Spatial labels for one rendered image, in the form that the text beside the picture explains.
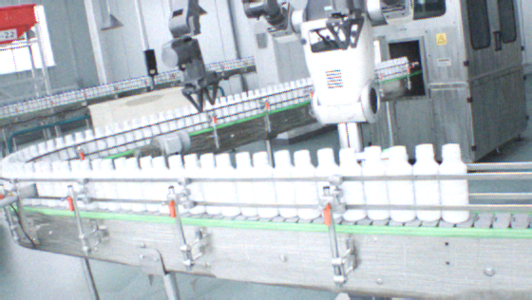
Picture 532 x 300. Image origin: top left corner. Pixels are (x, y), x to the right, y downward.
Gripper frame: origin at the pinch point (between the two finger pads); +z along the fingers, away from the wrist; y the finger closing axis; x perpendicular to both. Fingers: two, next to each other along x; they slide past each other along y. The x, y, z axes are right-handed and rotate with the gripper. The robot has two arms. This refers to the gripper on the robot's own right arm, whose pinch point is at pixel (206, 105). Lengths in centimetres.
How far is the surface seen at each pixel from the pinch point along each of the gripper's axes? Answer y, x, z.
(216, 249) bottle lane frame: 22.3, 7.2, 34.5
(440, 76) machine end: -347, -2, 88
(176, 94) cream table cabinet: -306, -285, 65
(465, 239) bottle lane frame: 21, 74, 28
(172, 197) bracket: 25.5, 0.8, 17.0
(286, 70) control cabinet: -527, -261, 102
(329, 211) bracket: 26, 46, 19
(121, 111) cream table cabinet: -239, -307, 60
